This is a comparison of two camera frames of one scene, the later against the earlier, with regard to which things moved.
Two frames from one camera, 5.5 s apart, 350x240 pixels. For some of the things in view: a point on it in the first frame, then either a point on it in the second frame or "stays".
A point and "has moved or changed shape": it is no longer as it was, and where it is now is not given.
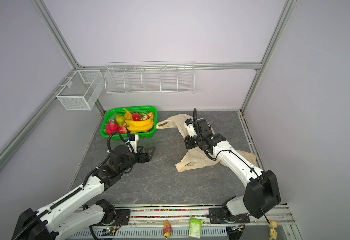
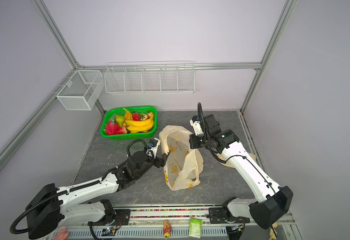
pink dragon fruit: x=112 y=127 stays
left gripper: x=148 y=157 → x=160 y=161
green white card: x=195 y=227 stays
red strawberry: x=136 y=117 stays
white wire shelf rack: x=150 y=77 stays
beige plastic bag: x=196 y=158 has moved or changed shape
